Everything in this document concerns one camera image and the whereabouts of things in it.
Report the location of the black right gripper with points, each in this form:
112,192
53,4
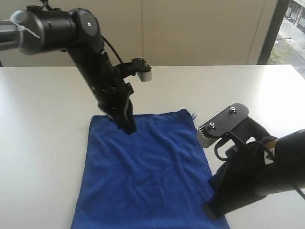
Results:
243,180

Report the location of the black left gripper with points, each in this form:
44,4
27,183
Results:
113,95

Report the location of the blue microfiber towel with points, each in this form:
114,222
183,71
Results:
155,178

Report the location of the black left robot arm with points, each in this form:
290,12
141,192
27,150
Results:
40,29

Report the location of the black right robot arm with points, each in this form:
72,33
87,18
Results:
288,153

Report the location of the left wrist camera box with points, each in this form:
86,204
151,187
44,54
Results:
138,66

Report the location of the dark window frame post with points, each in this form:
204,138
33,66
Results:
274,27

